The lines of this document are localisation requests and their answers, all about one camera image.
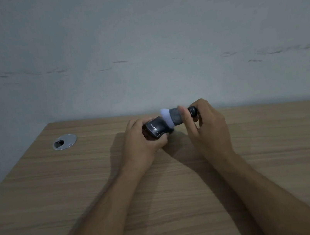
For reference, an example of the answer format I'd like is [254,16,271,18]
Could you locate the person's right hand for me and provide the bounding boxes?
[176,95,236,169]

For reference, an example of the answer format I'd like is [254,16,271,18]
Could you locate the person's left forearm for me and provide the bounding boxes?
[26,163,163,235]

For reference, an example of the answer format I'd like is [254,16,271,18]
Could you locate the person's left hand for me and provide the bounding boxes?
[115,113,180,173]

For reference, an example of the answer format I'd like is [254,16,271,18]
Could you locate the silver desk cable grommet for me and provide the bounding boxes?
[51,133,79,152]

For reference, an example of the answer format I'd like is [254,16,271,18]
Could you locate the person's right forearm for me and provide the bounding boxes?
[209,138,310,235]

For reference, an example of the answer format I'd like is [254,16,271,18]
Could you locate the small black round cap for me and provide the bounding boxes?
[187,105,200,118]

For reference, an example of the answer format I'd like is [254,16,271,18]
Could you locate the grey white-tipped device part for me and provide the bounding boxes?
[160,105,188,128]

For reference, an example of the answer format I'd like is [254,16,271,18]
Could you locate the black cylindrical device body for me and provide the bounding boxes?
[140,114,176,142]

